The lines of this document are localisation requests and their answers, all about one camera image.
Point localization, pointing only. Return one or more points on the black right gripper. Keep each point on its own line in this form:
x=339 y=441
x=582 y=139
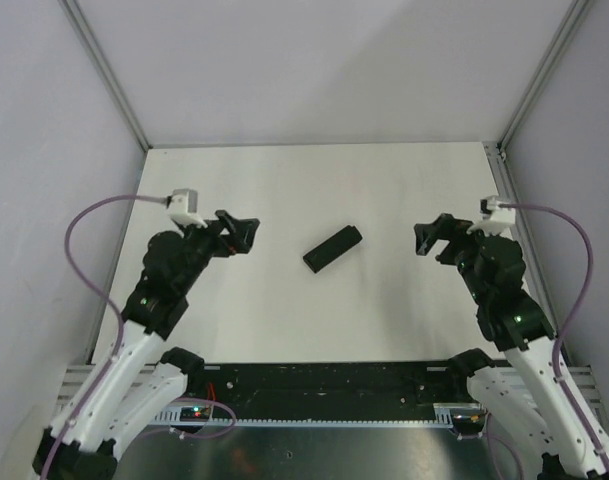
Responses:
x=427 y=233

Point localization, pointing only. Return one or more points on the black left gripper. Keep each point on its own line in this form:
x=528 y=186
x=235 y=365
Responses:
x=246 y=228

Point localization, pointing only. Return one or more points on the black glasses case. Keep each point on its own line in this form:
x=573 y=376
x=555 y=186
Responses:
x=332 y=248

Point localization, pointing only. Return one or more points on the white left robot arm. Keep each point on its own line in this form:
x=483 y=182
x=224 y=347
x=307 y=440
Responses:
x=89 y=436

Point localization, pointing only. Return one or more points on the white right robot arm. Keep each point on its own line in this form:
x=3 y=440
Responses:
x=552 y=420

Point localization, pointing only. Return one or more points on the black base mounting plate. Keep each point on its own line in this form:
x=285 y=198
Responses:
x=423 y=381

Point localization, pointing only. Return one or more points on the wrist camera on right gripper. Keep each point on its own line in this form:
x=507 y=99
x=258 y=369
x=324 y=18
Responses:
x=496 y=218

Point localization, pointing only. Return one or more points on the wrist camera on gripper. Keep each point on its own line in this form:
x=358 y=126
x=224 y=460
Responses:
x=182 y=208
x=496 y=218

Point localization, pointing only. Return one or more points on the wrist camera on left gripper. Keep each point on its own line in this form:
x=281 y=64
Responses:
x=182 y=208

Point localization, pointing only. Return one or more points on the aluminium frame rail right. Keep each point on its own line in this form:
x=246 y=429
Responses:
x=507 y=189

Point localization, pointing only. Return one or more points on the white slotted cable duct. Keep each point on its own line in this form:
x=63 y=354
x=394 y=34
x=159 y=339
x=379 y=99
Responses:
x=438 y=416

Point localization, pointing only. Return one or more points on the aluminium frame post right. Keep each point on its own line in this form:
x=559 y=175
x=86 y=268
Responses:
x=563 y=37

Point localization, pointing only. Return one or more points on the aluminium frame post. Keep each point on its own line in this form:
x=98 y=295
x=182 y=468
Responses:
x=563 y=37
x=96 y=55

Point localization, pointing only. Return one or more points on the aluminium frame post left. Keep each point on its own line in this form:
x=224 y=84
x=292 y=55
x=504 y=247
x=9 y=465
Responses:
x=96 y=55

